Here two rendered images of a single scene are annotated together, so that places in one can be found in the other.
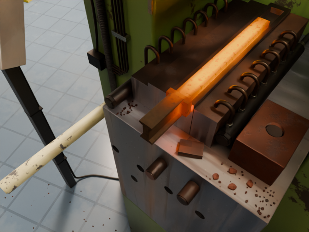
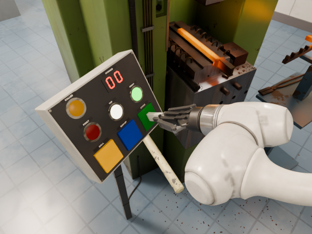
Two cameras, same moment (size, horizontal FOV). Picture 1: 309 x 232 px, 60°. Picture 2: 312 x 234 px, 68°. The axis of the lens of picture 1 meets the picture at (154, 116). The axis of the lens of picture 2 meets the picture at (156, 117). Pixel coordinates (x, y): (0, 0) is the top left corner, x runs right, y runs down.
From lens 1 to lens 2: 0.97 m
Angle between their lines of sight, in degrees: 44
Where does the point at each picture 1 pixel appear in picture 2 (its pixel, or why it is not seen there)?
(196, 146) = not seen: hidden behind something
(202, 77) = (210, 52)
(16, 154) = not seen: outside the picture
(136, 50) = (156, 76)
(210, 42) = (184, 46)
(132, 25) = (154, 64)
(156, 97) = (206, 70)
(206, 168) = (235, 74)
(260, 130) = (233, 51)
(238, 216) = (249, 77)
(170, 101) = (223, 60)
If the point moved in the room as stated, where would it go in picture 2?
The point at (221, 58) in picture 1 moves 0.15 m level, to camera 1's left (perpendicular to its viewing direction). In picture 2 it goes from (200, 45) to (192, 61)
